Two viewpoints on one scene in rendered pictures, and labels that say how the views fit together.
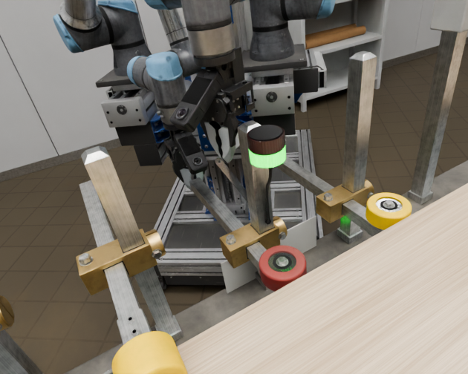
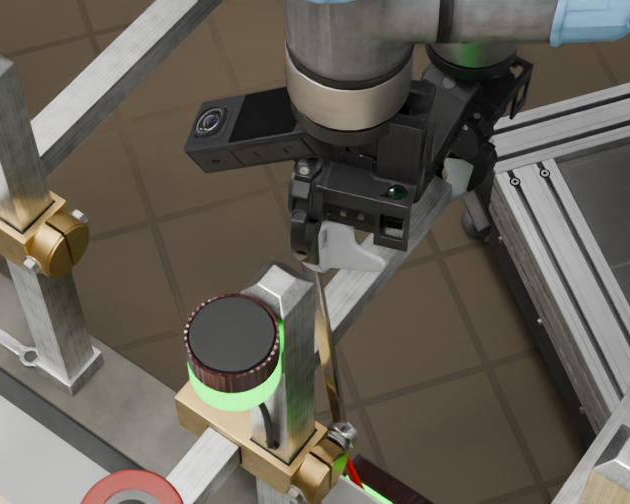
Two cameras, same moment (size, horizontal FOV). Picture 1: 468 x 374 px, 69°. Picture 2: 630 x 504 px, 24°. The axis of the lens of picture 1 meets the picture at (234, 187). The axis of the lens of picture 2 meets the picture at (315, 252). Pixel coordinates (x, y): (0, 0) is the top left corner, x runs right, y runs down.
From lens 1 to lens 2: 79 cm
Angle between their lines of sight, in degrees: 45
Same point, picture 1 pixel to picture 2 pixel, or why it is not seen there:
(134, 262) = not seen: outside the picture
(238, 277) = not seen: hidden behind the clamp
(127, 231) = not seen: outside the picture
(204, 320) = (125, 420)
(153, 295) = (30, 300)
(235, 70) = (386, 155)
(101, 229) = (54, 120)
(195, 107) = (222, 144)
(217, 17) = (310, 63)
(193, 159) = not seen: hidden behind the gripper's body
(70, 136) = not seen: outside the picture
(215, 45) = (297, 96)
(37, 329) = (235, 12)
